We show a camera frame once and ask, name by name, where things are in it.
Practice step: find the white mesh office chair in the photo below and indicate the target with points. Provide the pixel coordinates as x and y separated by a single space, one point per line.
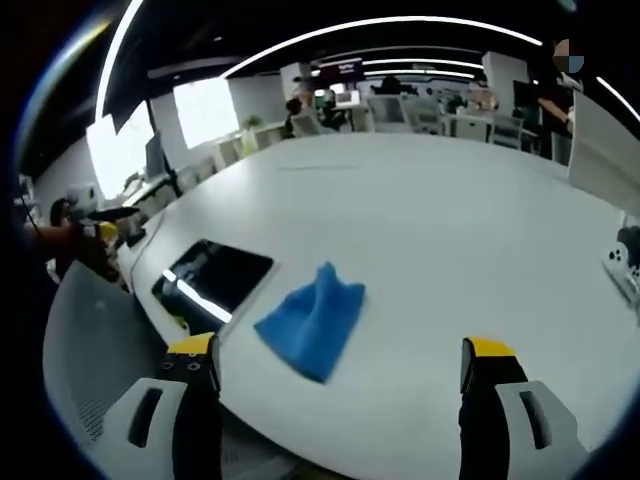
386 112
425 116

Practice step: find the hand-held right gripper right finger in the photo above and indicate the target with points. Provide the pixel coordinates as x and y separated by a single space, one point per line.
487 420

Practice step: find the curved ceiling light strip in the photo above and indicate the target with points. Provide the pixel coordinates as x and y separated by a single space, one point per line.
380 22
114 55

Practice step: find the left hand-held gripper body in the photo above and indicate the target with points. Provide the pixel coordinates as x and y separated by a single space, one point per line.
82 200

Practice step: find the blue cleaning cloth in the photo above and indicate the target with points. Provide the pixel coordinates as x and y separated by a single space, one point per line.
312 325

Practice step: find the grey mesh office chair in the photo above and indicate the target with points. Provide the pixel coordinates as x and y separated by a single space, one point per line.
95 340

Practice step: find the black tablet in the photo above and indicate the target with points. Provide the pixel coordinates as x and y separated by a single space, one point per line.
220 277

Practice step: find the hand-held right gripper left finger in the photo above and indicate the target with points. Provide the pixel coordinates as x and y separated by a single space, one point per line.
197 415

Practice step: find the white device with black buttons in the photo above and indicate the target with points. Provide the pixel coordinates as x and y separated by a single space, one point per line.
622 260

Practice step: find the small black device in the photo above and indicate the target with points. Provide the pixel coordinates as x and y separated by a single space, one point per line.
135 236

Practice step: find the green potted plant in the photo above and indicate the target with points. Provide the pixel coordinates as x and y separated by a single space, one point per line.
252 122

